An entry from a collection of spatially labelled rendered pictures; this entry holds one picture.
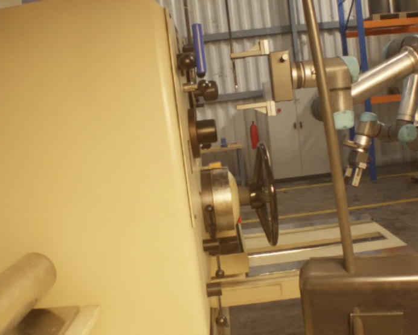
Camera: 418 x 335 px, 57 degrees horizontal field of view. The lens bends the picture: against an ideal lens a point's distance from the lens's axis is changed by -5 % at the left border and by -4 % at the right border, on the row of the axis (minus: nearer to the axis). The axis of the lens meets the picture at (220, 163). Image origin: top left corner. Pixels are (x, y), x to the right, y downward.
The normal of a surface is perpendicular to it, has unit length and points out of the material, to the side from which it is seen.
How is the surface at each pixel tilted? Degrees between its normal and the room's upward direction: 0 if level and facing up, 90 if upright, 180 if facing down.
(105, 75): 90
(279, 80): 90
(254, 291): 90
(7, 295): 49
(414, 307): 110
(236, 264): 90
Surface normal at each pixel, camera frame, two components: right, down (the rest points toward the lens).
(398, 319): -0.19, 0.47
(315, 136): 0.01, 0.13
